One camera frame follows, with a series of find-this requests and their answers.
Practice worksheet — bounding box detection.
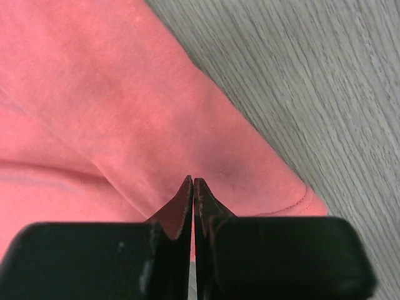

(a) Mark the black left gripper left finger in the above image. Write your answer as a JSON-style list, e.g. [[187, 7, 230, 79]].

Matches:
[[1, 177, 193, 299]]

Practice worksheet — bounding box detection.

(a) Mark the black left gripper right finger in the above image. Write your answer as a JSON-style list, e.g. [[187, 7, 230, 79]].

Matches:
[[194, 178, 378, 299]]

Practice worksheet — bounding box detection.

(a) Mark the pink t-shirt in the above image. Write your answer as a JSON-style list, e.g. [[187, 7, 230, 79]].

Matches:
[[1, 1, 327, 252]]

